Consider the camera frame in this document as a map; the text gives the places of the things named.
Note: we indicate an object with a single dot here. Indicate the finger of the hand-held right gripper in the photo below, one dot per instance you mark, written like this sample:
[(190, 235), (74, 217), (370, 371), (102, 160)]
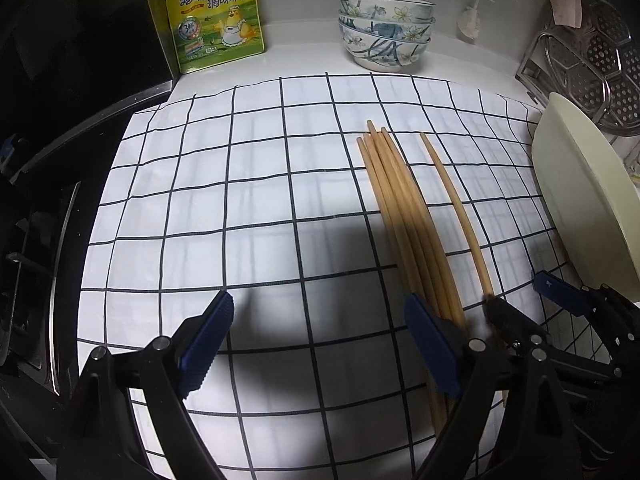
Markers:
[(510, 325), (560, 289)]

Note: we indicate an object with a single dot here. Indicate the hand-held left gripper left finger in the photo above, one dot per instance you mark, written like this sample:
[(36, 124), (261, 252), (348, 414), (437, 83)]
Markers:
[(207, 340)]

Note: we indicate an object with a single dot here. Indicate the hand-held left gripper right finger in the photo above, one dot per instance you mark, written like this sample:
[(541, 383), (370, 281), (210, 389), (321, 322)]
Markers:
[(432, 345)]

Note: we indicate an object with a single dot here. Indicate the wooden chopstick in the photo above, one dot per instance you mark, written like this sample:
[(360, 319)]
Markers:
[(418, 210), (409, 210), (457, 210), (392, 210), (401, 210), (384, 210)]

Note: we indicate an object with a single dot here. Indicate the cream plate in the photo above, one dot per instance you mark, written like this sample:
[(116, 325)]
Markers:
[(580, 185)]

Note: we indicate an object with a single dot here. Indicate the white black-checked cloth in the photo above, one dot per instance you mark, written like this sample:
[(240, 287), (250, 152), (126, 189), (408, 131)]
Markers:
[(250, 185)]

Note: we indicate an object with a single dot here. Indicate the black gas stove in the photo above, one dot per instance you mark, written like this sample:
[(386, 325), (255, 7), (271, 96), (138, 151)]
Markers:
[(55, 210)]

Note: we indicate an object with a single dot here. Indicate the perforated steel steamer plate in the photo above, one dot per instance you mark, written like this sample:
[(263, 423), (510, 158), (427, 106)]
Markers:
[(607, 60)]

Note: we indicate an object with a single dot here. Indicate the floral ceramic bowl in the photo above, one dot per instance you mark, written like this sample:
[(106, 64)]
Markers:
[(385, 55), (385, 31), (385, 7)]

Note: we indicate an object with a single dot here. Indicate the yellow green seasoning pouch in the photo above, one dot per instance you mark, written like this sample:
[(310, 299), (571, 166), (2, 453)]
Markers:
[(220, 20)]

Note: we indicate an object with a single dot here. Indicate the black glossy panel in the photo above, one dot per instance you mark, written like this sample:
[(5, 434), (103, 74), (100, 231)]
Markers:
[(85, 25)]

